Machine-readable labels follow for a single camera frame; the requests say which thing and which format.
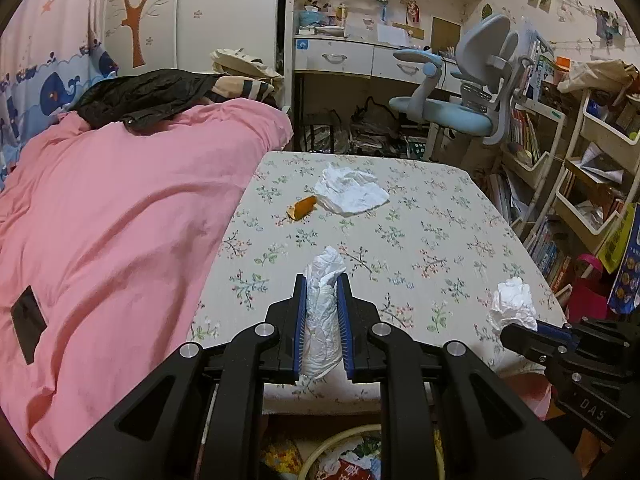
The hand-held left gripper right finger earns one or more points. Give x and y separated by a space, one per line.
344 325

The pink blanket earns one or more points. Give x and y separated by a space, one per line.
125 235

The floral tablecloth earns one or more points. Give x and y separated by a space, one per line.
425 240

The green box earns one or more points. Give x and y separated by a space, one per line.
416 150

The white book rack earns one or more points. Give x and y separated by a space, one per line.
530 150

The orange tree wall sticker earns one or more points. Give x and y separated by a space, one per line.
135 25

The plastic bags under desk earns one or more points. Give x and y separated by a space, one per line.
375 125

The white wardrobe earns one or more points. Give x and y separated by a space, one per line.
225 20

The black jacket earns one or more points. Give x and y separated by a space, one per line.
145 97

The blue and yellow package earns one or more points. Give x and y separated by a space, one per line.
627 265

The cream cloth bag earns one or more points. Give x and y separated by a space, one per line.
595 75

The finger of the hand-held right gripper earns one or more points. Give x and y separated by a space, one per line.
525 342
557 332

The white desk with drawers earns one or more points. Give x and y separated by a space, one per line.
345 57

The stack of books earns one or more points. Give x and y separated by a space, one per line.
547 260

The brown cork board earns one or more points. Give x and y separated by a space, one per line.
445 35

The blue and grey desk chair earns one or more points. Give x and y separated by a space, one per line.
450 115

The red and white snack wrapper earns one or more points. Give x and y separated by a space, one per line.
357 472

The small doll figure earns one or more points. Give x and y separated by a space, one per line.
412 9

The striped beige cloth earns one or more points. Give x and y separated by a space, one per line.
245 90

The pink star curtain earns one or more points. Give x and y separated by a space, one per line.
50 10

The cream canvas bag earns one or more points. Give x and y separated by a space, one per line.
240 62

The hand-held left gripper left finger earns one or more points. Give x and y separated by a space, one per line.
300 325

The orange peel piece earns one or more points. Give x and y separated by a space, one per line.
302 207

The yellow printed bag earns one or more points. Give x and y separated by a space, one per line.
282 460

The large flat white tissue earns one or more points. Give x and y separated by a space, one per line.
352 190

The blue tissue box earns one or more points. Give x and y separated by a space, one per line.
311 19

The black rectangular patch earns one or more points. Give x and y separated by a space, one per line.
29 325

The white storage cart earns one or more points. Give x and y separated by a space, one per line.
600 175

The pink bag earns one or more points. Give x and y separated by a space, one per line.
592 285

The round trash bin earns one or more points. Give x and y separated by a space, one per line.
325 447

